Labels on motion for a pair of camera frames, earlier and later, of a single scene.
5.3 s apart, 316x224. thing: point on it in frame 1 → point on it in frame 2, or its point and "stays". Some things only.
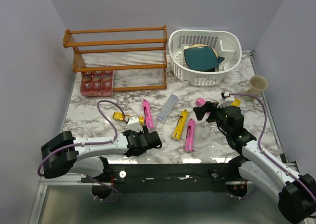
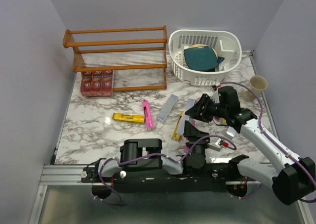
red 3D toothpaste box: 86,80 stays
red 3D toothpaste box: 96,83 stays
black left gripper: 145,132 → 191,133
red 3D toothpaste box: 107,82 stays
